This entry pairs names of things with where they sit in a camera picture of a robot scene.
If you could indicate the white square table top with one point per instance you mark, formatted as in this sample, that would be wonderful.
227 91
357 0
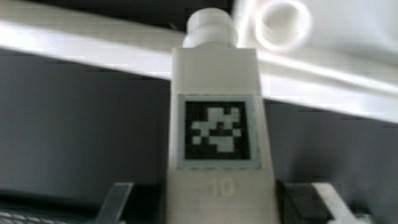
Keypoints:
261 50

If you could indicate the white table leg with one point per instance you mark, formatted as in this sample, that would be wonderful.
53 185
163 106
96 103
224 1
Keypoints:
220 183

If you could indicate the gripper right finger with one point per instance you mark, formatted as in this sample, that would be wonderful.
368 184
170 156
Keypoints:
343 216

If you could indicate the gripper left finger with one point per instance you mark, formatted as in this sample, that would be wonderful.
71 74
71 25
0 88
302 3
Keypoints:
113 203

